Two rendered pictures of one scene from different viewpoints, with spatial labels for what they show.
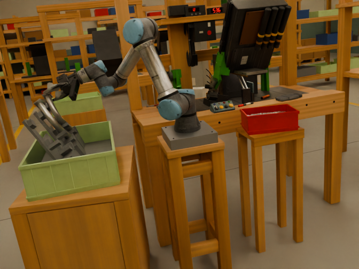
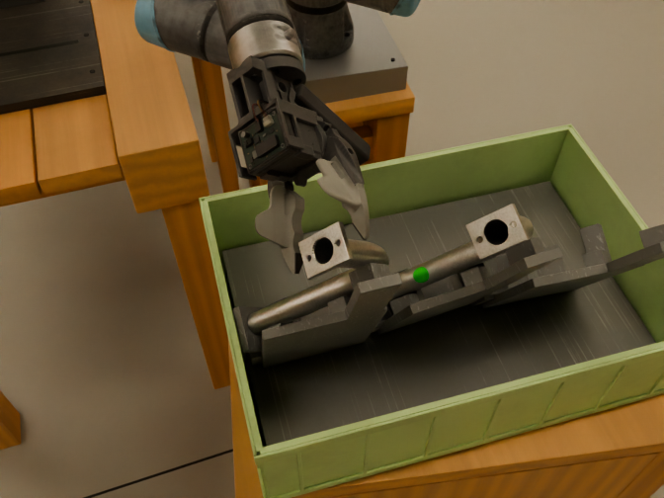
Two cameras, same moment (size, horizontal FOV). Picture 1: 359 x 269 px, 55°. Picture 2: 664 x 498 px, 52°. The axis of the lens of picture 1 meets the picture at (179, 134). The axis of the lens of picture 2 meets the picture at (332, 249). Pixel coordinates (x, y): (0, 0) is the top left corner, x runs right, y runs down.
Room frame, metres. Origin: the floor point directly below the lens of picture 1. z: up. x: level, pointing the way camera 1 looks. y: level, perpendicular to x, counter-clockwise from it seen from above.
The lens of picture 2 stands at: (1.92, 1.12, 1.71)
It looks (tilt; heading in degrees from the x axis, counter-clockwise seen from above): 52 degrees down; 266
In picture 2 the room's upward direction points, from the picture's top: straight up
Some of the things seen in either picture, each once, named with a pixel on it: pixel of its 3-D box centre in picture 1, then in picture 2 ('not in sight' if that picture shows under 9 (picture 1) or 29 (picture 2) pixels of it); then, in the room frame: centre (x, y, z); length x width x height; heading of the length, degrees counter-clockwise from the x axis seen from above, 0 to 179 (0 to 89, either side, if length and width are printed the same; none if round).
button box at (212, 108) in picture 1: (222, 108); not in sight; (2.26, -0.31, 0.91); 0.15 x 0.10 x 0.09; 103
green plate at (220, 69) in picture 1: (222, 65); not in sight; (2.52, -0.37, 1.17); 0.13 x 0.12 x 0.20; 103
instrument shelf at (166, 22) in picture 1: (212, 17); not in sight; (2.85, -0.36, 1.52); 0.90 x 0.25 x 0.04; 103
